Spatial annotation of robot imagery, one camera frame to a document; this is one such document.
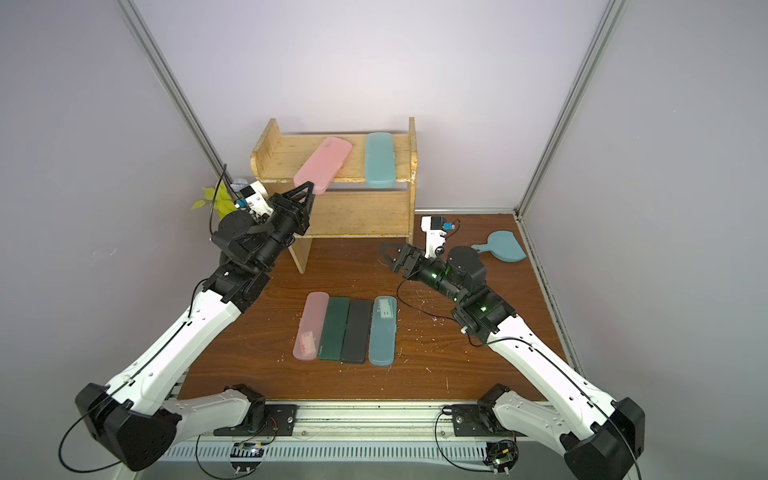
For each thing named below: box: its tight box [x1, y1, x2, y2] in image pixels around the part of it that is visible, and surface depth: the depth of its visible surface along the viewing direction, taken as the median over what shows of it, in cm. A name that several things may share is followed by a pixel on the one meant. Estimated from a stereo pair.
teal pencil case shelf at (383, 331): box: [368, 296, 398, 367], surface depth 90 cm
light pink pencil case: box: [292, 291, 330, 361], surface depth 90 cm
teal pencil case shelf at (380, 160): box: [365, 132, 396, 189], surface depth 74 cm
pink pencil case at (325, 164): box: [294, 136, 352, 195], surface depth 74 cm
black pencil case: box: [341, 300, 372, 364], surface depth 89 cm
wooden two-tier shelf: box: [250, 117, 418, 274], surface depth 81 cm
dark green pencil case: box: [318, 297, 350, 362], surface depth 89 cm
